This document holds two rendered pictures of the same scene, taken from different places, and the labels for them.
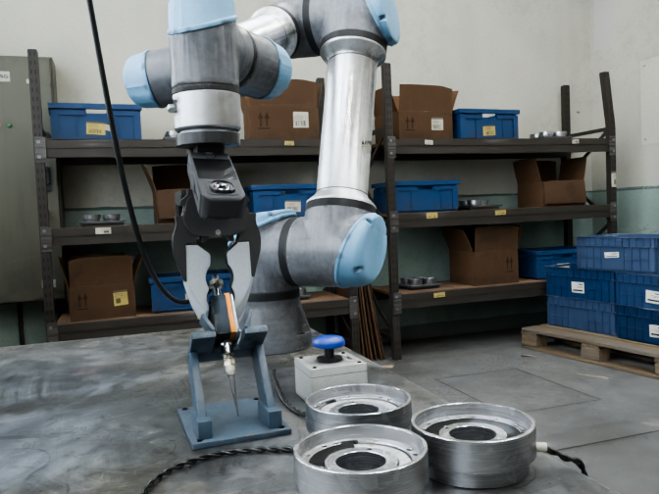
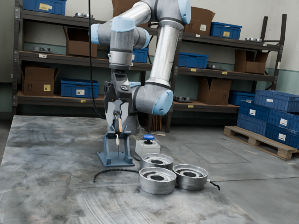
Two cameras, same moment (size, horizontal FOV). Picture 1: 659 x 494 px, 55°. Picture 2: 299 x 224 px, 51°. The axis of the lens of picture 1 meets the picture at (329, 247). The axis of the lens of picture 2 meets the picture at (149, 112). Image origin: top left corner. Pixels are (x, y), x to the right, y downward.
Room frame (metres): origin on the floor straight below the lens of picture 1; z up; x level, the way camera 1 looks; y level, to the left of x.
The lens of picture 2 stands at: (-0.34, 0.06, 1.17)
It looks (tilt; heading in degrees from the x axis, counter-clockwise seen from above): 11 degrees down; 358
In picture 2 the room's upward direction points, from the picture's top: 6 degrees clockwise
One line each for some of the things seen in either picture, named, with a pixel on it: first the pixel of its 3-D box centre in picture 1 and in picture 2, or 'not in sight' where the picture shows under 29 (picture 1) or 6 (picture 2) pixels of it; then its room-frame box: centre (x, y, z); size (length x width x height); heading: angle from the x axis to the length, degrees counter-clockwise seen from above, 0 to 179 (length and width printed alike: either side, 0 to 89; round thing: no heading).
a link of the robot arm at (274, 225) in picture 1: (267, 249); (128, 95); (1.08, 0.11, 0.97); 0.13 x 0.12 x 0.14; 65
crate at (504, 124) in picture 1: (475, 127); (220, 31); (4.80, -1.13, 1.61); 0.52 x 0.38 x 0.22; 112
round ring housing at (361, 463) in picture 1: (361, 471); (156, 180); (0.49, -0.02, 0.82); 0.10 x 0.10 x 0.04
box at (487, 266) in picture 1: (481, 253); (212, 90); (4.80, -1.15, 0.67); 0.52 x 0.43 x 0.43; 109
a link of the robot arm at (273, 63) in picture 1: (238, 67); (131, 37); (0.82, 0.11, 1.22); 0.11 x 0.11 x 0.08; 65
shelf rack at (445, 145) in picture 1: (488, 209); (220, 70); (4.83, -1.22, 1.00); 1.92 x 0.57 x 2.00; 109
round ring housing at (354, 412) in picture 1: (358, 418); (156, 164); (0.62, -0.02, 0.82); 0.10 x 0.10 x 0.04
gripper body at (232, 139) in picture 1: (210, 188); (117, 82); (0.73, 0.13, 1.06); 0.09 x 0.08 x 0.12; 20
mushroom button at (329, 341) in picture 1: (329, 356); (148, 142); (0.77, 0.01, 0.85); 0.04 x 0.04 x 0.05
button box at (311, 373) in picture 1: (329, 375); (147, 147); (0.77, 0.01, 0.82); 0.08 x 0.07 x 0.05; 19
